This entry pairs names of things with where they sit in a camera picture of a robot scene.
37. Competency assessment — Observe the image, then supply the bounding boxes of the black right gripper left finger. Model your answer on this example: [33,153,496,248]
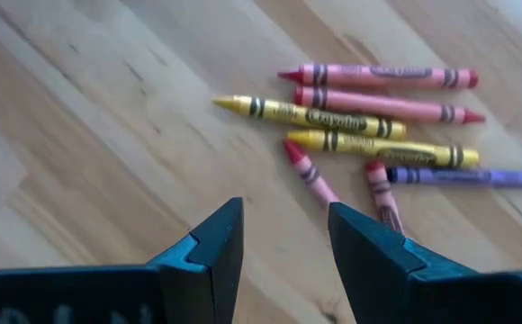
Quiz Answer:
[0,196,245,324]

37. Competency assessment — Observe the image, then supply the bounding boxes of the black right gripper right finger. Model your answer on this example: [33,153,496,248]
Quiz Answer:
[327,201,522,324]

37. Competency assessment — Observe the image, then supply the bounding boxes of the red crayon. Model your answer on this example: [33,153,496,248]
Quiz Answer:
[277,63,480,90]
[282,139,341,212]
[292,85,486,126]
[364,160,405,235]

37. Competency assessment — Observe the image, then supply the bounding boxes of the purple crayon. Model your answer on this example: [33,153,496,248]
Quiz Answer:
[385,166,522,190]

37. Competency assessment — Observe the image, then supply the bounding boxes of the yellow crayon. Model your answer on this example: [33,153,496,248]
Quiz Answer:
[286,129,481,170]
[211,94,408,141]

